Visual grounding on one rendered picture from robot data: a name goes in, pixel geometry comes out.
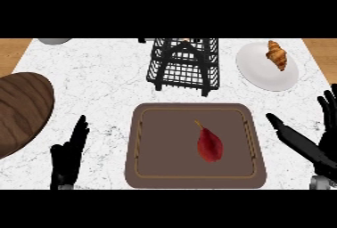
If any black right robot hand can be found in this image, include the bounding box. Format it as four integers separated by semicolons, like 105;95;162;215
264;83;337;183

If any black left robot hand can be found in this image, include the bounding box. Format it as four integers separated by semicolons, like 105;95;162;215
48;115;90;190

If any brown tray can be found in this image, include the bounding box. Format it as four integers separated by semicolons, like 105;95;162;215
124;102;269;190

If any dark wooden cutting board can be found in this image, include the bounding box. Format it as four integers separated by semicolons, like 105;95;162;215
0;71;56;160

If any white plate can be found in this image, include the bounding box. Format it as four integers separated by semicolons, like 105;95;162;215
235;41;300;93

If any golden croissant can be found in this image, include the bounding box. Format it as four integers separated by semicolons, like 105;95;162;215
264;39;288;72

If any grey bowl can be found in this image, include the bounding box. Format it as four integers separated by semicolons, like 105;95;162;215
37;37;72;46

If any black wire tiered basket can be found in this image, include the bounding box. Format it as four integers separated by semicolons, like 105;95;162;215
144;37;221;97

